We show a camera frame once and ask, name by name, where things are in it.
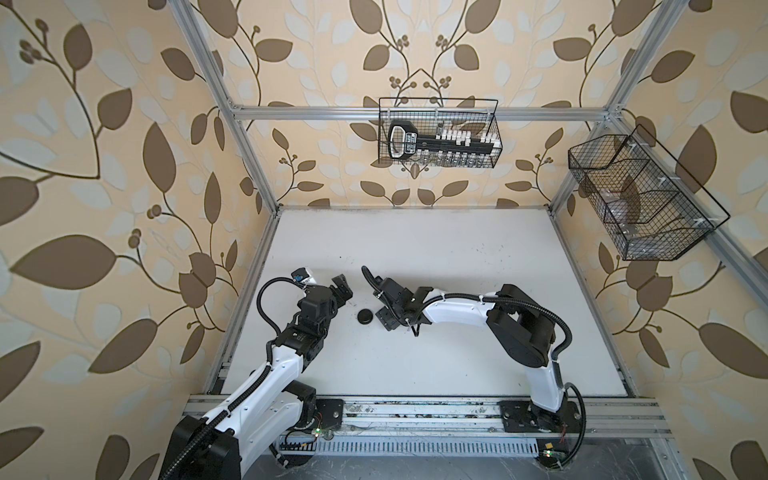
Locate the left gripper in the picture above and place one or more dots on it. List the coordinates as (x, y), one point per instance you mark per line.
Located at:
(343, 288)

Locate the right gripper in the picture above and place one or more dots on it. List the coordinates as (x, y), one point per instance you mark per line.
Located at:
(385, 319)

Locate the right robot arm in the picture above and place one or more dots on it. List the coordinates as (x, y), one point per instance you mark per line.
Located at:
(531, 335)

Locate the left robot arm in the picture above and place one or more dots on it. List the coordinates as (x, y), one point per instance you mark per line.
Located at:
(228, 439)

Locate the black tool in basket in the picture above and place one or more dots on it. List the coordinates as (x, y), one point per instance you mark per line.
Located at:
(404, 141)

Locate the back wire basket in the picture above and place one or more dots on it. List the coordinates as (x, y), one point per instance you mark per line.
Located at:
(426, 113)

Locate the wire basket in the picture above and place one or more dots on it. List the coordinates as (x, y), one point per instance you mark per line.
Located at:
(426, 113)
(653, 207)

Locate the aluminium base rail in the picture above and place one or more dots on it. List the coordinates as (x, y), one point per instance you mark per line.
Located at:
(376, 426)

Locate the right wire basket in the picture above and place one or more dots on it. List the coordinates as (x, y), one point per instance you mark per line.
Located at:
(653, 207)

